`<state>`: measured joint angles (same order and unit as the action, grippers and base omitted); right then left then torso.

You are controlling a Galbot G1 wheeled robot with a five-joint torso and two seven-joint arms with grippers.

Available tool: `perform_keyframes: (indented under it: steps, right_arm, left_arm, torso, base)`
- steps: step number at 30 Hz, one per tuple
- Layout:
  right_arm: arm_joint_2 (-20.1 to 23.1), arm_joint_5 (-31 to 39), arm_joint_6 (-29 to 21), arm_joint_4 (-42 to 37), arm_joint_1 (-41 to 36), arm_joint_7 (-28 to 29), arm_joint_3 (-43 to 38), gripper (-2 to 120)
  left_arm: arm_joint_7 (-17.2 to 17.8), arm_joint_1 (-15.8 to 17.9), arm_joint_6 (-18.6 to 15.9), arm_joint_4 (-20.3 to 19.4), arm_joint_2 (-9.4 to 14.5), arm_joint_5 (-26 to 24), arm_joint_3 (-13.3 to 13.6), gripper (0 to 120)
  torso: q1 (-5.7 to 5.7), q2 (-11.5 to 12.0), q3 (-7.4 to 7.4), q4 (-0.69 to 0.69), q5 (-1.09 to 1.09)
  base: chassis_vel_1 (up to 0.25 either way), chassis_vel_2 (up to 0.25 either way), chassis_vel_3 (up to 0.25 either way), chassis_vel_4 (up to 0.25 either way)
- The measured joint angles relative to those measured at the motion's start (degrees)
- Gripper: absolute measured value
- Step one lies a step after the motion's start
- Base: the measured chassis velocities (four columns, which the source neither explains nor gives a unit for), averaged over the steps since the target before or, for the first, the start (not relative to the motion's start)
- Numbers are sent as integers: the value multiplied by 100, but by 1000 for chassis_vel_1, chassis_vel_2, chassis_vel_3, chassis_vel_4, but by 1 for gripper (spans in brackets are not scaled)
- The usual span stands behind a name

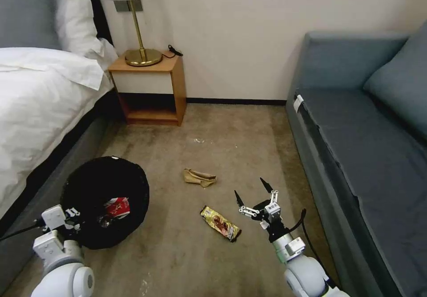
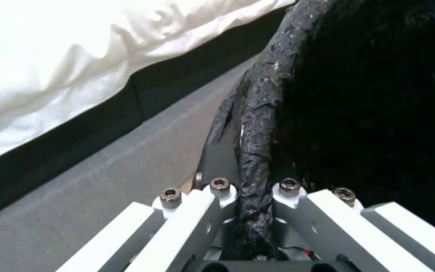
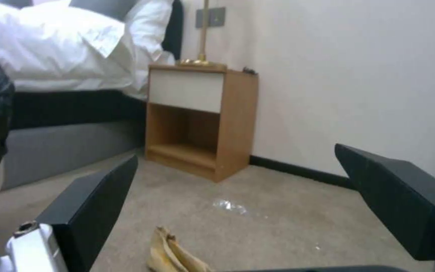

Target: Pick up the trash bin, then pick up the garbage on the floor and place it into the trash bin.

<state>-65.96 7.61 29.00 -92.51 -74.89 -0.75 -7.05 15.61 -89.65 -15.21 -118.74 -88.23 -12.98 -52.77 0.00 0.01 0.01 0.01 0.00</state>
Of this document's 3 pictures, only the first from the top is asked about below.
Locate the blue-grey sofa cushion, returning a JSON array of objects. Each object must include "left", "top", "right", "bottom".
[{"left": 363, "top": 40, "right": 427, "bottom": 145}]

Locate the grey wall switch plate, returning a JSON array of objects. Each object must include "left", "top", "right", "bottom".
[{"left": 114, "top": 0, "right": 144, "bottom": 13}]

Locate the grey bed cushion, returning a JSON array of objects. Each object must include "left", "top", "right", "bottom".
[{"left": 0, "top": 0, "right": 63, "bottom": 50}]

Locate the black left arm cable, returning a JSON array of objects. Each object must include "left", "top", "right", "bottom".
[{"left": 0, "top": 222, "right": 46, "bottom": 243}]

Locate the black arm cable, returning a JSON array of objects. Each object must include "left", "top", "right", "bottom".
[
  {"left": 0, "top": 222, "right": 46, "bottom": 243},
  {"left": 289, "top": 208, "right": 334, "bottom": 283}
]

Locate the grey bed base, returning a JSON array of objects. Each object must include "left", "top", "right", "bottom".
[{"left": 0, "top": 90, "right": 125, "bottom": 292}]

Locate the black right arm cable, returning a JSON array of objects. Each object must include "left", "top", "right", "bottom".
[{"left": 289, "top": 208, "right": 334, "bottom": 283}]

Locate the gold snack wrapper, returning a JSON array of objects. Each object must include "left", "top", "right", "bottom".
[{"left": 200, "top": 205, "right": 242, "bottom": 243}]

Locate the white pillow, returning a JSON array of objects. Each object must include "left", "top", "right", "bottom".
[{"left": 55, "top": 0, "right": 119, "bottom": 61}]

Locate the red snack package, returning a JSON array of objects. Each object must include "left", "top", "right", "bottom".
[{"left": 103, "top": 196, "right": 131, "bottom": 218}]

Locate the blue-grey sofa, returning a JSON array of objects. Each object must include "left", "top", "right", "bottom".
[{"left": 286, "top": 20, "right": 427, "bottom": 297}]

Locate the dark crumpled wrapper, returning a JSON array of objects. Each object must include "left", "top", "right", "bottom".
[{"left": 98, "top": 214, "right": 118, "bottom": 229}]

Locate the white bed duvet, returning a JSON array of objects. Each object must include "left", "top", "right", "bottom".
[{"left": 0, "top": 46, "right": 115, "bottom": 211}]

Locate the white sofa tag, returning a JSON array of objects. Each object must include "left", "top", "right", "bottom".
[{"left": 293, "top": 94, "right": 306, "bottom": 114}]

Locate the black headboard panel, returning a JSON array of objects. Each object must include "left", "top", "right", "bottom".
[{"left": 87, "top": 0, "right": 114, "bottom": 46}]

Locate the black lamp cord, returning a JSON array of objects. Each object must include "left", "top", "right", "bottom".
[{"left": 161, "top": 44, "right": 184, "bottom": 58}]

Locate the crumpled brown paper bag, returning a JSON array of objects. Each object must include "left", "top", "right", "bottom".
[{"left": 181, "top": 167, "right": 218, "bottom": 189}]

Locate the black round trash bin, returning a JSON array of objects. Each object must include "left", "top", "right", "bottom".
[{"left": 62, "top": 156, "right": 150, "bottom": 249}]

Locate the wooden nightstand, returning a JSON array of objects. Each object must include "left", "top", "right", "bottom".
[{"left": 108, "top": 49, "right": 187, "bottom": 126}]

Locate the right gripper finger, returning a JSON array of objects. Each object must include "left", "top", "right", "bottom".
[
  {"left": 234, "top": 191, "right": 262, "bottom": 218},
  {"left": 260, "top": 177, "right": 280, "bottom": 207}
]

